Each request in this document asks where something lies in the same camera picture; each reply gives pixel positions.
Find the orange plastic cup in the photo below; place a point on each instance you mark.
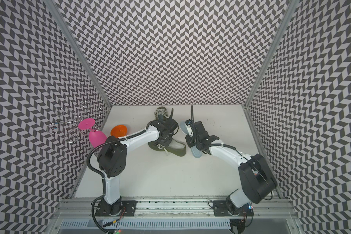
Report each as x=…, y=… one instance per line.
x=119, y=131

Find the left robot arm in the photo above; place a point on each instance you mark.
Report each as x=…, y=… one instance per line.
x=113, y=156

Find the green shoe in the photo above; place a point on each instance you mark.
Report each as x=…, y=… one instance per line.
x=161, y=114
x=175, y=147

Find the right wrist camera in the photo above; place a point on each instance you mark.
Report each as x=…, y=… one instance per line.
x=188, y=125

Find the blue insole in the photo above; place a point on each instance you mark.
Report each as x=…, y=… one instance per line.
x=190, y=141

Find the wire glass rack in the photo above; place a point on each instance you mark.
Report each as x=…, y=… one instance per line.
x=73, y=124

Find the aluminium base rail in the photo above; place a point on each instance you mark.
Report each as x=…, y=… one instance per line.
x=179, y=207

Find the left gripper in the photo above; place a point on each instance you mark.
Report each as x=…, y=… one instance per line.
x=165, y=143

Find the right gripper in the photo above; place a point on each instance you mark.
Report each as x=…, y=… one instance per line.
x=189, y=143

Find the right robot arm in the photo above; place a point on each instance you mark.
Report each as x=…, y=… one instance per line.
x=256, y=178

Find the pink plastic wine glass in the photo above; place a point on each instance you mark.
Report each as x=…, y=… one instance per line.
x=96, y=137

